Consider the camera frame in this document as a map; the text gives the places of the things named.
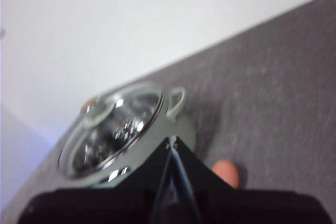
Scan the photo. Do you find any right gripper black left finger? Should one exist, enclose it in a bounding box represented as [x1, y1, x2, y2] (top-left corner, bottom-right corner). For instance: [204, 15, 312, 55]
[17, 137, 174, 224]

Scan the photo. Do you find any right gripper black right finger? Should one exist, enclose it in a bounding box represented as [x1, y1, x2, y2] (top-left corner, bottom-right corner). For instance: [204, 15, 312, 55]
[173, 136, 336, 224]

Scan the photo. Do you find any brown egg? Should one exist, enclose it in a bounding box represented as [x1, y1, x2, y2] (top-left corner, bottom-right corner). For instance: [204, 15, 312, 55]
[212, 158, 240, 189]

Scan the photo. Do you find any sage green electric cooking pot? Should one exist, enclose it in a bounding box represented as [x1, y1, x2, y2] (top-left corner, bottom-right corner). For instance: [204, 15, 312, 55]
[58, 86, 196, 187]

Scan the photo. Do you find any glass lid with green knob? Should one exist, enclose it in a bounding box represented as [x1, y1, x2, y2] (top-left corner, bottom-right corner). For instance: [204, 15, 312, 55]
[58, 81, 165, 178]

